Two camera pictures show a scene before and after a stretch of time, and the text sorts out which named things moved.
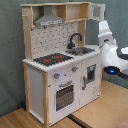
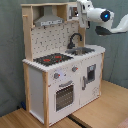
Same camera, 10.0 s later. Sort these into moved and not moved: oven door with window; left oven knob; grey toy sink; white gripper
Moved: white gripper
Not moved: left oven knob; grey toy sink; oven door with window
